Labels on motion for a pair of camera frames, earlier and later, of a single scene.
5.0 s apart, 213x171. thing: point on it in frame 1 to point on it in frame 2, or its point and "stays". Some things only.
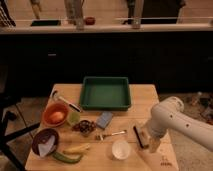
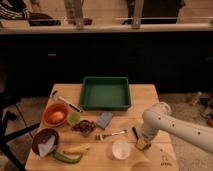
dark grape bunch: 84,126 stays
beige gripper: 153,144 to 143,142
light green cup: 74,118 stays
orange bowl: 55,114 stays
